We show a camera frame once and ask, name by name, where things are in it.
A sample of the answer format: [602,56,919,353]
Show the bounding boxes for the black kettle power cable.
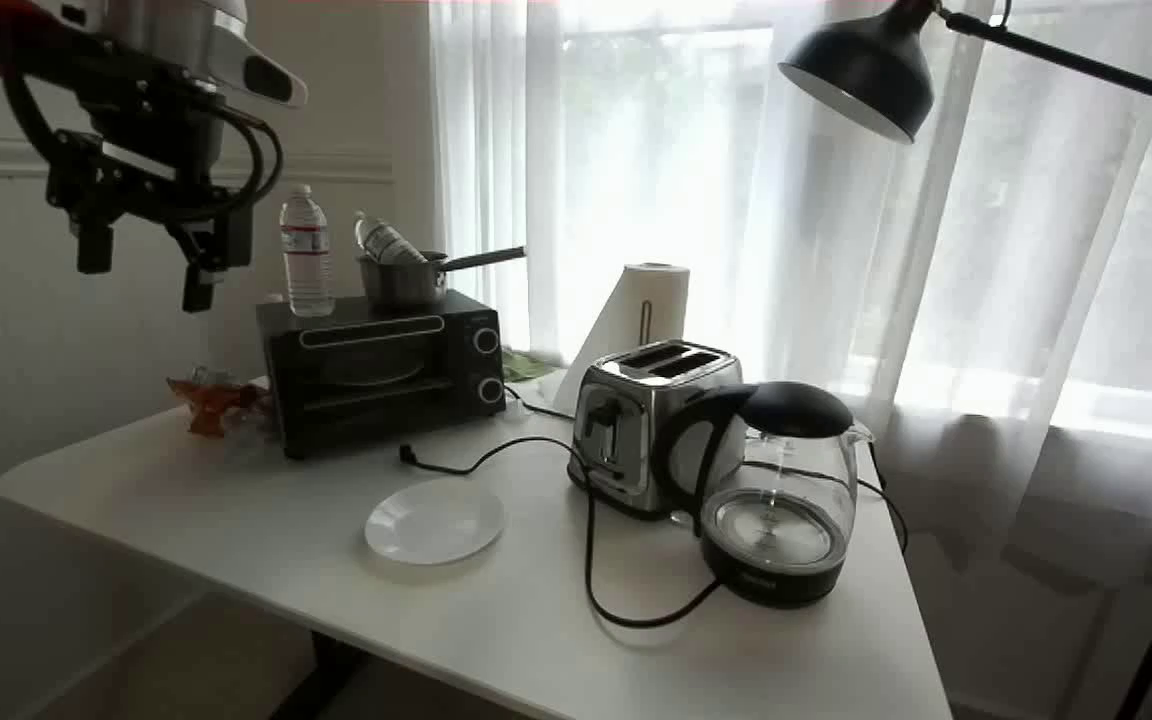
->
[579,457,726,632]

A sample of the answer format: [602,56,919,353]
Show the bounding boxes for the glass electric kettle black handle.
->
[665,375,865,613]

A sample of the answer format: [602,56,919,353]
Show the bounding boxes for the black power cable with plug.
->
[395,428,579,481]

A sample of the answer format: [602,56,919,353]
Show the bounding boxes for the white sheer curtain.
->
[424,0,1152,720]

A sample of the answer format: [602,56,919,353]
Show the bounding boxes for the green cloth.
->
[500,345,569,394]

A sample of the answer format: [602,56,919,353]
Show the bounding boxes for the orange artificial leaves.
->
[165,367,270,445]

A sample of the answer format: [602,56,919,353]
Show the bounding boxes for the white round plate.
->
[359,477,507,571]

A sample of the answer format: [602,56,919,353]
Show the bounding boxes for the metal saucepan with black handle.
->
[354,245,527,321]

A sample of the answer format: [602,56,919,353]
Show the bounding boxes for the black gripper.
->
[45,75,265,316]

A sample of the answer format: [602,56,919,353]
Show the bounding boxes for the black robot wrist cable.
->
[208,91,288,217]

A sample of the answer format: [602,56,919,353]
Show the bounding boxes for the thin black cable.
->
[853,432,915,555]

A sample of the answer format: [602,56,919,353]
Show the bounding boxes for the clear plastic water bottle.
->
[275,182,334,321]

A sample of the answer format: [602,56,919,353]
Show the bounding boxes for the black desk lamp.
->
[777,0,1152,149]

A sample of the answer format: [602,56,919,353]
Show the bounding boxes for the silver two-slot toaster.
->
[569,337,748,523]

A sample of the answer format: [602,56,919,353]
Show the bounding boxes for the white paper towel roll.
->
[552,260,695,411]

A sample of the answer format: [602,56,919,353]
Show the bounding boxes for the crumpled clear plastic bottle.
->
[349,209,437,272]

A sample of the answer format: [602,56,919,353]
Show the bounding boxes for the black toaster oven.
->
[251,287,511,463]

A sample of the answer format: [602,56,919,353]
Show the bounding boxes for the black toaster oven cable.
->
[503,379,579,428]

